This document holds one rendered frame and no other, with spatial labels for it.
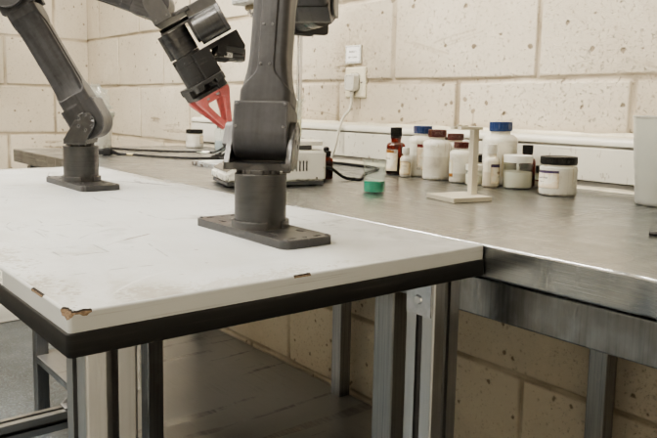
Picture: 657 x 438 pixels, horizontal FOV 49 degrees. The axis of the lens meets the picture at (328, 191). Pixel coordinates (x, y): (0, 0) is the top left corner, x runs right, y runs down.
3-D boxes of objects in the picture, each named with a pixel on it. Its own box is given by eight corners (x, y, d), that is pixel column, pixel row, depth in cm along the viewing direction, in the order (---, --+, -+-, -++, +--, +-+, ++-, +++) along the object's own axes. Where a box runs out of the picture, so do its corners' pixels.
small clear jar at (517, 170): (513, 190, 140) (514, 155, 140) (496, 187, 146) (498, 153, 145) (538, 189, 143) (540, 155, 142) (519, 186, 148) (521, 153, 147)
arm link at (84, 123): (107, 111, 138) (76, 111, 137) (94, 112, 129) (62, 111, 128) (108, 145, 138) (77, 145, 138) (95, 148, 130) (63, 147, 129)
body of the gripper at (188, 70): (211, 84, 141) (192, 50, 139) (228, 79, 131) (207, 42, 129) (184, 100, 138) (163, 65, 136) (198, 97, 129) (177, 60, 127)
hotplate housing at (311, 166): (226, 188, 134) (226, 145, 133) (210, 181, 146) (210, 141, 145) (336, 186, 142) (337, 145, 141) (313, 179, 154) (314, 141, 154)
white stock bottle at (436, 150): (448, 181, 155) (450, 130, 154) (420, 180, 157) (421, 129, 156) (451, 178, 161) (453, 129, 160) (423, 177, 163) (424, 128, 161)
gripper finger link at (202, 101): (236, 119, 142) (211, 77, 139) (248, 117, 135) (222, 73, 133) (207, 137, 139) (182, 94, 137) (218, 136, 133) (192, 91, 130)
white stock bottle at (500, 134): (478, 184, 150) (481, 121, 148) (483, 181, 156) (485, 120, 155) (514, 186, 147) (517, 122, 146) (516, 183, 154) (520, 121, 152)
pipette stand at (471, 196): (454, 202, 119) (457, 125, 118) (426, 197, 126) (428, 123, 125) (492, 200, 123) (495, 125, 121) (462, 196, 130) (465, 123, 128)
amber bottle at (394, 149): (398, 173, 172) (400, 126, 170) (408, 174, 168) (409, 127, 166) (381, 173, 170) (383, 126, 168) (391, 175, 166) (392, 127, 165)
